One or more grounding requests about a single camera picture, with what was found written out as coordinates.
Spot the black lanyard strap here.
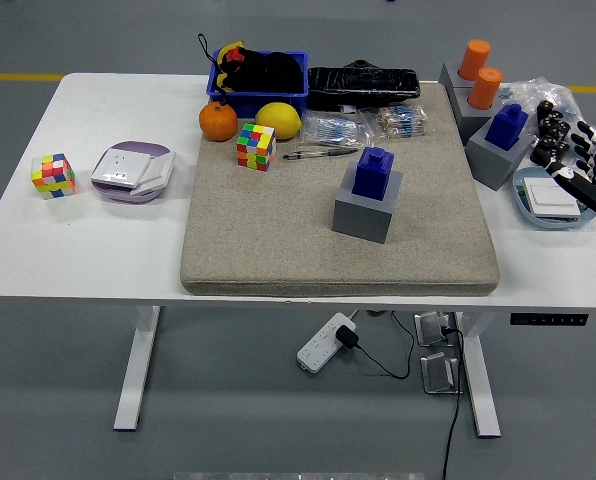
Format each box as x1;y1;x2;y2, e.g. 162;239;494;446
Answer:
197;33;230;106

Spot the clear bag of blue resistors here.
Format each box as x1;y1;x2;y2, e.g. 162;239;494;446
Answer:
300;112;377;151

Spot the light blue tray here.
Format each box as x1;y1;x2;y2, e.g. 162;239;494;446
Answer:
511;167;596;230

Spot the orange fruit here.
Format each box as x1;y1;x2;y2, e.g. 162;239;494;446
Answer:
199;101;240;143

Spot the black power adapter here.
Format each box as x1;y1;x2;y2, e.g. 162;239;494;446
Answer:
336;324;360;349

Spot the clear bag of tan resistors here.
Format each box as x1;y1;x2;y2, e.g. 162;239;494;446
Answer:
362;105;429;141

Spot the black table control panel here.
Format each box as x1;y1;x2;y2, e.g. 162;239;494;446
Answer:
509;313;590;327

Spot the black plastic-wrapped keyboard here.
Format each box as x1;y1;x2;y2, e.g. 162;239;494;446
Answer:
307;59;423;112

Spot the purple tray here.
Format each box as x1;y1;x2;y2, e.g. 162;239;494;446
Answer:
91;140;175;205

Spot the black and silver pen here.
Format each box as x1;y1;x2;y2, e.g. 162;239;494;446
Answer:
282;147;360;162

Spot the white power strip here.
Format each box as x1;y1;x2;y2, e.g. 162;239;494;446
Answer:
296;312;358;374

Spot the yellow lemon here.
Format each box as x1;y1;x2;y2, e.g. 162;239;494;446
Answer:
254;101;304;141

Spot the black adapter cable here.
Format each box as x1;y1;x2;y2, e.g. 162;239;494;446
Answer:
352;309;417;380

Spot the grey-brown fabric mat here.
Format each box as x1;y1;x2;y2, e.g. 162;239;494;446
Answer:
180;82;502;297

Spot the black pouch with yellow trim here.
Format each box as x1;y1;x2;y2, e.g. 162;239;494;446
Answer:
216;42;304;94

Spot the metal foot pedal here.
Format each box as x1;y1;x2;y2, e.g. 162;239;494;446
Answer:
420;351;463;396
414;310;459;348

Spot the white wall socket panel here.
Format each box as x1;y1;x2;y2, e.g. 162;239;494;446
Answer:
90;148;152;189

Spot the long black floor cable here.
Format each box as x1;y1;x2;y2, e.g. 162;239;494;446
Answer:
440;325;465;480

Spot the multicoloured puzzle cube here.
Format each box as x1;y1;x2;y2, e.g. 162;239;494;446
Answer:
31;152;77;201
235;122;277;173

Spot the large clear plastic bag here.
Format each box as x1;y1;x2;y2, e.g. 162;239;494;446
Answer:
497;77;596;174

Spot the orange cylinder seal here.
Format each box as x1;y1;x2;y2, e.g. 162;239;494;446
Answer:
459;39;493;81
467;67;505;111

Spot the blue plastic bin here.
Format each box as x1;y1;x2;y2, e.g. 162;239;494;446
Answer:
206;48;311;120

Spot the white table leg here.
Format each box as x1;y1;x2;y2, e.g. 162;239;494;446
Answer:
455;312;503;440
113;305;162;432

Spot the grey seal holder block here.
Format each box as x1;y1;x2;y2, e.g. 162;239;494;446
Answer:
450;84;504;148
438;62;479;94
332;167;404;245
465;118;537;191

